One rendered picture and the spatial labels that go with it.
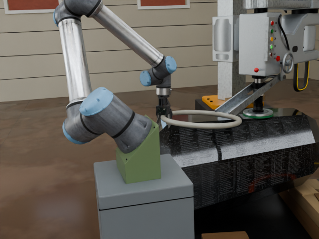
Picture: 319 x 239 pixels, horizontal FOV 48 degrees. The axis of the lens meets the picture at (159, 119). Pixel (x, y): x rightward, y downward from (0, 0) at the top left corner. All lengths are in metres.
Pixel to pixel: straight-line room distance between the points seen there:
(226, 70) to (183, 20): 5.54
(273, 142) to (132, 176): 1.30
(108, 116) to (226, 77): 2.11
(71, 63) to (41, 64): 6.84
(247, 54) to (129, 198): 1.49
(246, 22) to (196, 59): 6.47
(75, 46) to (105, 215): 0.81
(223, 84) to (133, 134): 2.08
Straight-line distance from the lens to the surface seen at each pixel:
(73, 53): 1.80
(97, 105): 1.49
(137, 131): 1.54
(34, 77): 8.65
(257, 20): 2.58
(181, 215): 1.60
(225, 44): 3.37
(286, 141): 2.64
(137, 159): 1.54
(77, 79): 1.74
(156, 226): 1.59
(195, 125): 1.98
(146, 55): 1.95
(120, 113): 1.52
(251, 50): 2.60
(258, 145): 2.56
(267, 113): 2.70
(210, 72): 9.20
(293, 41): 2.89
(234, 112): 2.39
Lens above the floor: 1.50
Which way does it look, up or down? 14 degrees down
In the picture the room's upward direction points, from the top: 2 degrees counter-clockwise
